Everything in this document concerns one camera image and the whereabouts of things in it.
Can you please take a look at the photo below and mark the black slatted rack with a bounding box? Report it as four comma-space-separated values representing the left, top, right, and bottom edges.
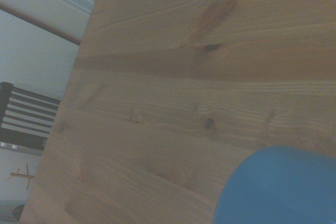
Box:
0, 81, 61, 152

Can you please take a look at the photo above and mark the blue enamel mug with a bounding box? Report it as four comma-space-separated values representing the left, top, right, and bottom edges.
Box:
212, 145, 336, 224

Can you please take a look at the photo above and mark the small wooden stick frame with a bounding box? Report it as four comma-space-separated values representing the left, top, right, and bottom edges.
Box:
4, 163, 35, 191

